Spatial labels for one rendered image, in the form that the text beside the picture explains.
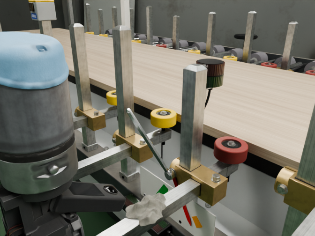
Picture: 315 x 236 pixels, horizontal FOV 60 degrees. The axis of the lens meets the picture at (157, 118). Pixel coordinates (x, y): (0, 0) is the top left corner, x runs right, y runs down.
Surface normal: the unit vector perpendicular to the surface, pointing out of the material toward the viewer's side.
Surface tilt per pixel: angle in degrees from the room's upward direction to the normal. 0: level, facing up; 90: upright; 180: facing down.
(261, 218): 90
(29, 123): 90
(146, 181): 90
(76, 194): 30
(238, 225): 0
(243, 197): 90
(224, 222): 0
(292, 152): 0
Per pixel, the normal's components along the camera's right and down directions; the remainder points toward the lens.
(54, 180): 0.66, 0.33
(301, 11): -0.29, 0.39
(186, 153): -0.74, 0.27
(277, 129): 0.00, -0.91
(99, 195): 0.41, -0.91
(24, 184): 0.11, 0.40
